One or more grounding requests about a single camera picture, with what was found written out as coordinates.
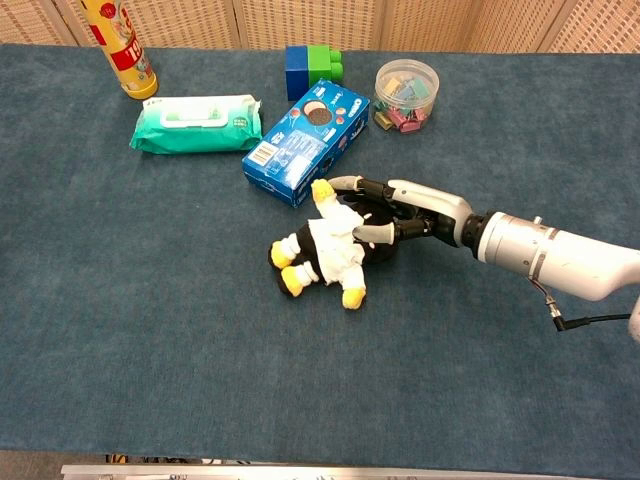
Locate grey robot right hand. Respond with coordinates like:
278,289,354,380
329,174,474,250

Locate black and white plush toy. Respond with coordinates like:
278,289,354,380
268,178,401,311

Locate green toy building block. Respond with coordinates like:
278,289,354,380
307,44,346,91

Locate blue rectangular block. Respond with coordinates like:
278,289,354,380
285,45,312,102

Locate clear plastic round jar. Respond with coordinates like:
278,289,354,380
373,58,442,135

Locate blue Oreo cookie box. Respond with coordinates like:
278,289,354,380
241,79,372,209

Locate woven rattan folding screen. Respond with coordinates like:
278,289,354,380
0,0,640,54

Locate green wet wipes pack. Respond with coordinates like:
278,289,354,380
129,94,264,156

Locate blue felt table cover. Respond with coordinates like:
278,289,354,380
0,43,640,467

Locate yellow bottle with red label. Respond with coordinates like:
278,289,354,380
79,0,160,101

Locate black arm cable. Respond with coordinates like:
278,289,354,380
529,278,634,332

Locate aluminium profile rail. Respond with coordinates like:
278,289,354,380
60,463,640,480

